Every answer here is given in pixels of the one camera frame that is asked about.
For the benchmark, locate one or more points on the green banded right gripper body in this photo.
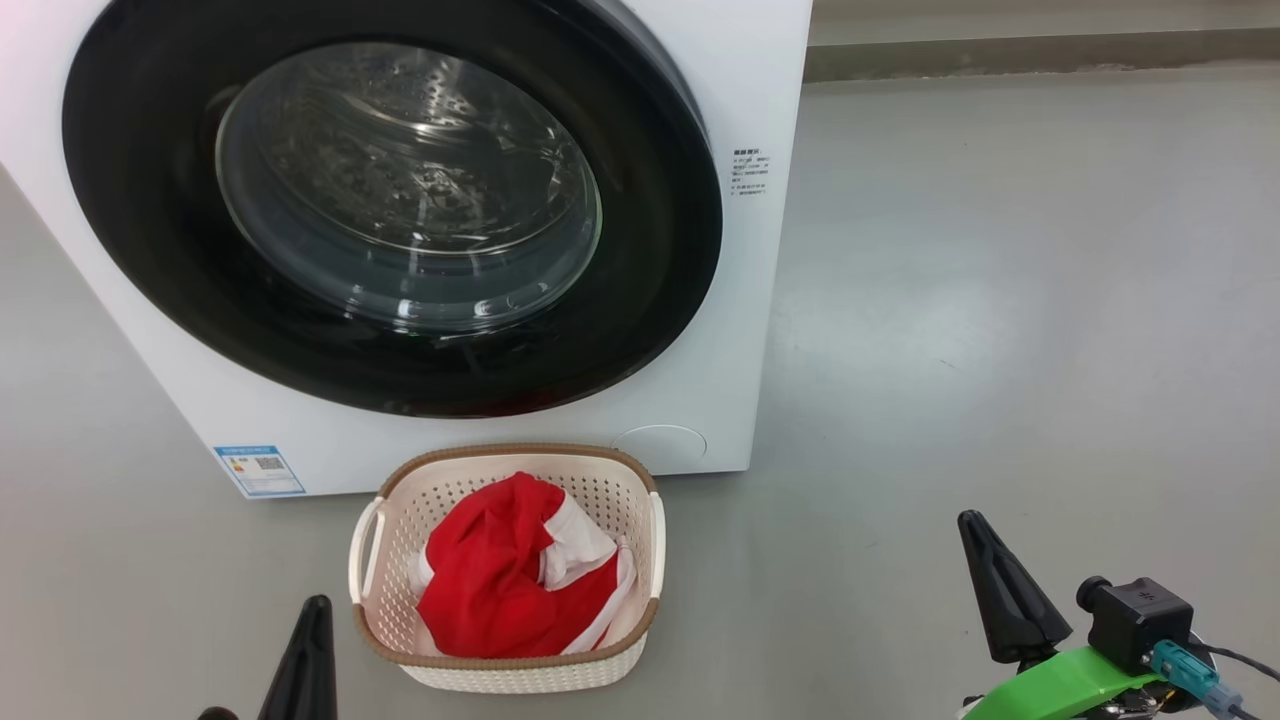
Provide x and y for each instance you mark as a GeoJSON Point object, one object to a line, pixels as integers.
{"type": "Point", "coordinates": [1060, 685]}

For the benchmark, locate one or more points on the red and white garment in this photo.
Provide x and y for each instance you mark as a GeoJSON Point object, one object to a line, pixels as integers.
{"type": "Point", "coordinates": [490, 590]}

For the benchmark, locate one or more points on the blue energy label sticker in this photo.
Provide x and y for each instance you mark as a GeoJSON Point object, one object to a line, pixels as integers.
{"type": "Point", "coordinates": [259, 470]}

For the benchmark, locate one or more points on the white front-loading washing machine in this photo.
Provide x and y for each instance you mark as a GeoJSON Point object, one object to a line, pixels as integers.
{"type": "Point", "coordinates": [740, 330]}

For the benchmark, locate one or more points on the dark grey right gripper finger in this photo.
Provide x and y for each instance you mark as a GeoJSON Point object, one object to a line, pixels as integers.
{"type": "Point", "coordinates": [1015, 610]}

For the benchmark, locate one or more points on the cream perforated laundry basket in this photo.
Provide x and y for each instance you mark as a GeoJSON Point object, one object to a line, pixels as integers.
{"type": "Point", "coordinates": [500, 675]}

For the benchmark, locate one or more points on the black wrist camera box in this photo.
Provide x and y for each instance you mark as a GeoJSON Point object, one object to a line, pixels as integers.
{"type": "Point", "coordinates": [1140, 620]}

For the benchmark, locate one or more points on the round filter cover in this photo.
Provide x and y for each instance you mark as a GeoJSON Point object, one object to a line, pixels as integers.
{"type": "Point", "coordinates": [660, 445]}

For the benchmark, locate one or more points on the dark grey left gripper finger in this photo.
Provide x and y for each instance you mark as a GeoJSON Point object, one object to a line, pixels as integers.
{"type": "Point", "coordinates": [217, 714]}
{"type": "Point", "coordinates": [305, 680]}

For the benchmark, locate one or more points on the dark round glass washer door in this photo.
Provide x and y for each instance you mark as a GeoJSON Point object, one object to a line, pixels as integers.
{"type": "Point", "coordinates": [130, 200]}

